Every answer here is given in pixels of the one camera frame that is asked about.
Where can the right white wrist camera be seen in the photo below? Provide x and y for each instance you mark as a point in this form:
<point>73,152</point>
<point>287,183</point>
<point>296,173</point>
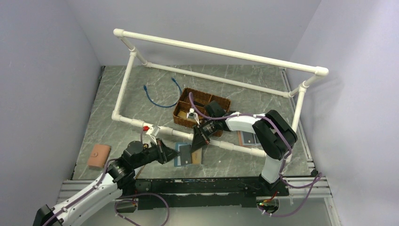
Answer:
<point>192,116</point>

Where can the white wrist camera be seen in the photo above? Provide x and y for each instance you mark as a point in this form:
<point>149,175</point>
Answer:
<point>192,116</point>
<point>151,132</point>

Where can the grey credit card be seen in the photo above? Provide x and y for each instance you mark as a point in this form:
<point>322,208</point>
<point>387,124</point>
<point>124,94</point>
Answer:
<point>185,155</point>

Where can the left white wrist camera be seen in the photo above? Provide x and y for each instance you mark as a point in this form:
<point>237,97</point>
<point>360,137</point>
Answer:
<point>151,132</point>

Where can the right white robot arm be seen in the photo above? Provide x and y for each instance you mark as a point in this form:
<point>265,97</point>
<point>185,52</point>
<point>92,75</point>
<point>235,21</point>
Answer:
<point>276,137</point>

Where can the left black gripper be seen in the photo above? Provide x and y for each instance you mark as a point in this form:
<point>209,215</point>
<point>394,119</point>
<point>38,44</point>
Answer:
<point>164,152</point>

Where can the blue card holder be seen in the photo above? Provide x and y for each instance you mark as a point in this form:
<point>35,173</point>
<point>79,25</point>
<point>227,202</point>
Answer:
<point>177,159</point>

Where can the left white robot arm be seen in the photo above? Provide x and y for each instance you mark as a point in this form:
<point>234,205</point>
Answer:
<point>116,181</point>

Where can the gold credit card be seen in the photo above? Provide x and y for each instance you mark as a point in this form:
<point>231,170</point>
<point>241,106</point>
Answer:
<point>197,157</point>

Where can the brown wicker divided basket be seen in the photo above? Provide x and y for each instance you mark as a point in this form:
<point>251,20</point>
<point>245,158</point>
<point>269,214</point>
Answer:
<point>201,99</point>

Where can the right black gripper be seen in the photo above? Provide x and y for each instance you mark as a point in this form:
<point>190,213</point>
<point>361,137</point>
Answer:
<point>199,140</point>

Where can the white PVC pipe frame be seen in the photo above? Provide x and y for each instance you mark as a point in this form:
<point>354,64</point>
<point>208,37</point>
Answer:
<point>317,71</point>

